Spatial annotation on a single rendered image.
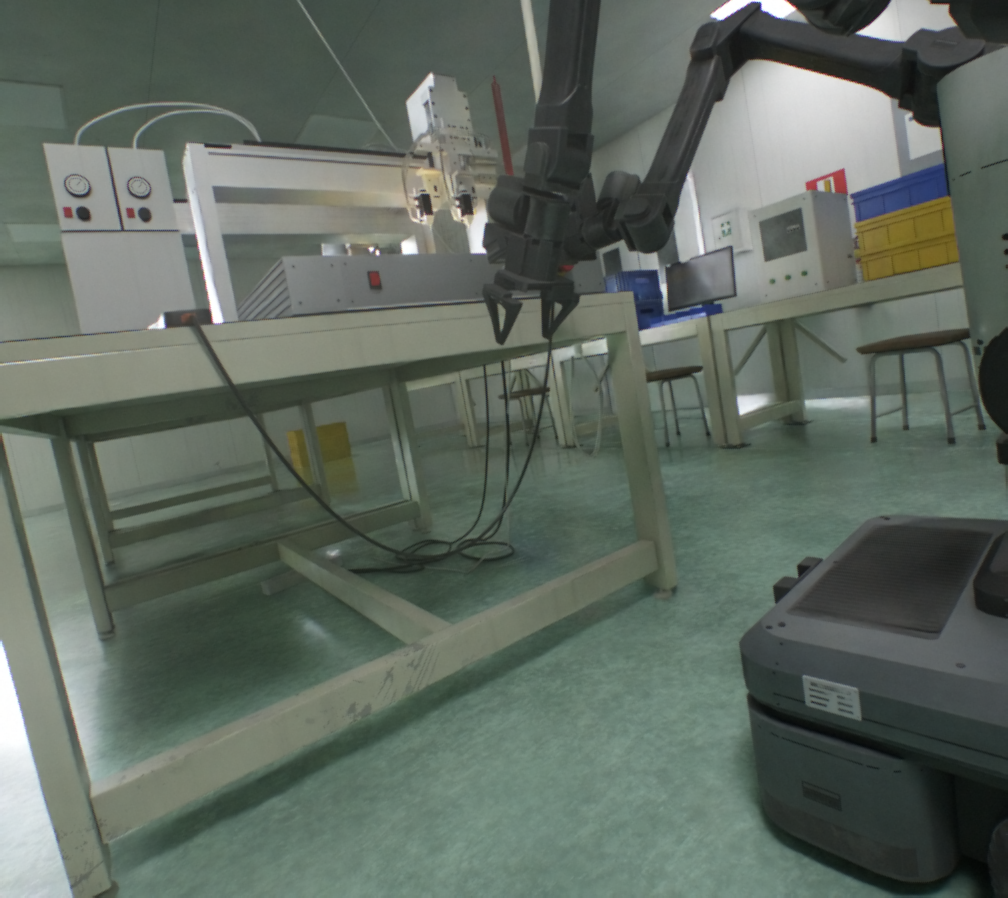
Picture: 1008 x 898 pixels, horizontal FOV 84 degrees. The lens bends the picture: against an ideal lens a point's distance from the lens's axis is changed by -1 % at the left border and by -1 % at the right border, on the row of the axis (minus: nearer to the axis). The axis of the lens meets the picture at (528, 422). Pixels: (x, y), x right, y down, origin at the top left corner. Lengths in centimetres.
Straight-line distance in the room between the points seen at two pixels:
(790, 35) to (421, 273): 74
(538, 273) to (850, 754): 67
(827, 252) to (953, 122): 269
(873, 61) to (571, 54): 49
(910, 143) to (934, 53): 392
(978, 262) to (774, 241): 276
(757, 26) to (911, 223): 202
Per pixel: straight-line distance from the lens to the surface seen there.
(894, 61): 109
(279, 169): 158
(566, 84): 82
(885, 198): 320
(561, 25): 84
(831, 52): 115
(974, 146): 73
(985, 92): 74
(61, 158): 157
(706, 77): 117
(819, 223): 340
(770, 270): 347
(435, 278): 114
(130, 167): 157
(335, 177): 161
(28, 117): 524
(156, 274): 151
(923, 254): 312
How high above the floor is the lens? 60
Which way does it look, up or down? 5 degrees down
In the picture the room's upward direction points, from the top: 10 degrees counter-clockwise
